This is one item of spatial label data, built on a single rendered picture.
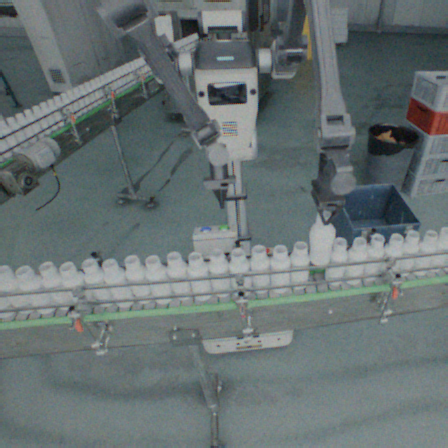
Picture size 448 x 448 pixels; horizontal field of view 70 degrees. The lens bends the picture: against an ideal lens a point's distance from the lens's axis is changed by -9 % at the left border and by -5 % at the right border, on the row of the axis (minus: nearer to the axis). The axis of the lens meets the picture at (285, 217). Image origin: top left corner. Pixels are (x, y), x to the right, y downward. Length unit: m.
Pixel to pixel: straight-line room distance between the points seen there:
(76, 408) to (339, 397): 1.40
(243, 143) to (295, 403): 1.35
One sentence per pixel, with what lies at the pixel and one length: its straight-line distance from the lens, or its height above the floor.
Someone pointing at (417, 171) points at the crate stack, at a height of 0.30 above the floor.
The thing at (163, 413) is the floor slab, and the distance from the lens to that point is 2.01.
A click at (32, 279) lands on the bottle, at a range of 1.12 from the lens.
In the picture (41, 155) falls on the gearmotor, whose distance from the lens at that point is 2.14.
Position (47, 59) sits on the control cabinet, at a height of 0.62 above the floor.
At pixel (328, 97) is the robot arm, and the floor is 1.58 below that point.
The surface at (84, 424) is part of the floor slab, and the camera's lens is 2.14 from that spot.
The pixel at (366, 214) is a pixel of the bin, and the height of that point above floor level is 0.77.
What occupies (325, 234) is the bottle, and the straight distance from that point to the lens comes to 0.90.
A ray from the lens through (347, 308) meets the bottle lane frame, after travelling 1.14.
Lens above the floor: 1.82
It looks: 39 degrees down
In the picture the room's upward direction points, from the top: 2 degrees clockwise
